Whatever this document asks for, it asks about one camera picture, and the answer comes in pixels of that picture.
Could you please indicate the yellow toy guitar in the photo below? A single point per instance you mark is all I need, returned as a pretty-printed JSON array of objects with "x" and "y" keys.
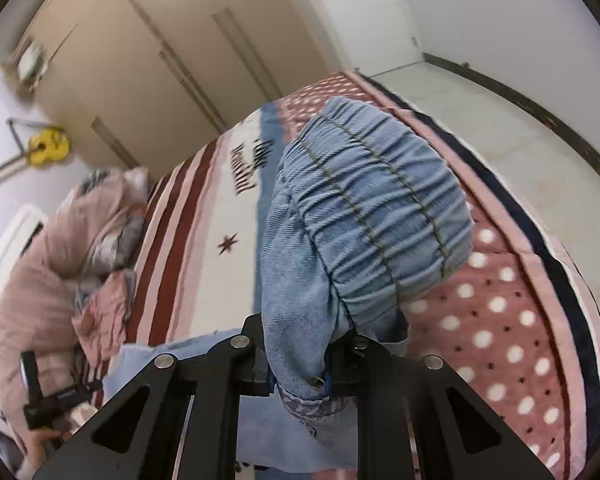
[{"x": 47, "y": 147}]

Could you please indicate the pink quilt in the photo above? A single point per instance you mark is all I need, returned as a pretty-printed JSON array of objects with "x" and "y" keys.
[{"x": 45, "y": 270}]

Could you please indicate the person's left hand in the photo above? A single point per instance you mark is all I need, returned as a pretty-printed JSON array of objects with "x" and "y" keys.
[{"x": 41, "y": 450}]

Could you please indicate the cream wardrobe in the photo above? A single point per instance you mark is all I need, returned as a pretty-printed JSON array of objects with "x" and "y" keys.
[{"x": 130, "y": 60}]

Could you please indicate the blue denim pants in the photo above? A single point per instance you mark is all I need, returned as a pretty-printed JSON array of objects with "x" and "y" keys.
[{"x": 360, "y": 200}]

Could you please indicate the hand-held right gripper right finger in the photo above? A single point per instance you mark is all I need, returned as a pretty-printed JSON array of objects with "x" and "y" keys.
[{"x": 345, "y": 371}]

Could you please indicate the white green box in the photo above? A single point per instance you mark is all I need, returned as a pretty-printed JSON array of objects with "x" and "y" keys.
[{"x": 30, "y": 62}]

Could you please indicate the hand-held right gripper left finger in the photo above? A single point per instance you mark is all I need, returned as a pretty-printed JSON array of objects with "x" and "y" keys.
[{"x": 252, "y": 360}]

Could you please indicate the striped dotted printed blanket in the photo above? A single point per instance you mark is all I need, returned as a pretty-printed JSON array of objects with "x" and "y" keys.
[{"x": 505, "y": 310}]

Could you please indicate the white door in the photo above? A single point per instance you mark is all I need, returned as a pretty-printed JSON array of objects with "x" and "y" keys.
[{"x": 370, "y": 20}]

